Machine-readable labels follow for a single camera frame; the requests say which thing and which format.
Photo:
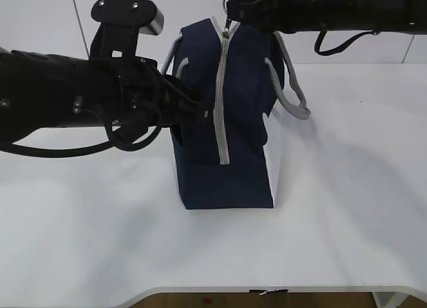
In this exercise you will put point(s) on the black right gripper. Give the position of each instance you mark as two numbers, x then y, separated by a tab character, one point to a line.
292	16

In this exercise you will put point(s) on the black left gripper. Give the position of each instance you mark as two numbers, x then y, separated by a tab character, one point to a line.
133	93

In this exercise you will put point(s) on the navy lunch bag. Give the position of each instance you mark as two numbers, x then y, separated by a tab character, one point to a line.
222	159

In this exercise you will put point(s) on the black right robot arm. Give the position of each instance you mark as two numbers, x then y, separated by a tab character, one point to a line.
401	16

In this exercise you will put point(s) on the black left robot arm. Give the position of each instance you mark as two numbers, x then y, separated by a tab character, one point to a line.
49	91

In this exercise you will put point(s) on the white table leg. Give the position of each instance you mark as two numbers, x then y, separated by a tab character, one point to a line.
389	299

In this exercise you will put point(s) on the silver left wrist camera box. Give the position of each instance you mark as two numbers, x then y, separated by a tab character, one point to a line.
120	24

